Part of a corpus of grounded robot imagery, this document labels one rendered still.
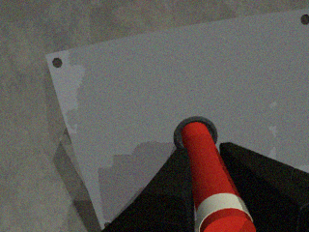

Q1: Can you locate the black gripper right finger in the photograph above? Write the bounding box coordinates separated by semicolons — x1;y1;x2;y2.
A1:
220;142;309;232

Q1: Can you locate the red peg with white band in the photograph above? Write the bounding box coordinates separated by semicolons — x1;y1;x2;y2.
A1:
181;121;256;232

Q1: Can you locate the grey sloped panel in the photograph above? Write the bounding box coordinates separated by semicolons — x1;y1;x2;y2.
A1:
45;8;309;231

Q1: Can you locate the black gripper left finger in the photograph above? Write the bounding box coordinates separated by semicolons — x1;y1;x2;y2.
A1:
101;148;194;232

